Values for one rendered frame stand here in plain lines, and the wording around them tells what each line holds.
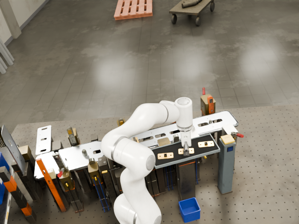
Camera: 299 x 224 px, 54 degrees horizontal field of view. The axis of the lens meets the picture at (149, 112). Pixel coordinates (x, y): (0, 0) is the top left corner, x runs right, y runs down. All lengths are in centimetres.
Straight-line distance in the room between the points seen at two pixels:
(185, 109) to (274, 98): 276
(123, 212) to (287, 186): 117
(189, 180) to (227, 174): 25
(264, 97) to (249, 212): 233
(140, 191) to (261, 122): 157
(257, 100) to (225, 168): 225
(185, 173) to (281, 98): 258
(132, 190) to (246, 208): 97
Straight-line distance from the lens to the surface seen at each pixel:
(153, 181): 193
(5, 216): 186
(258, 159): 228
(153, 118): 112
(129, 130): 111
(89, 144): 206
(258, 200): 205
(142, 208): 131
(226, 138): 173
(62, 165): 182
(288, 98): 413
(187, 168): 173
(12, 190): 193
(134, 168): 108
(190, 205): 197
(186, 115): 143
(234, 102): 396
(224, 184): 197
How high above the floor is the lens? 235
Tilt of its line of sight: 38 degrees down
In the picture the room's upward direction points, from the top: 8 degrees counter-clockwise
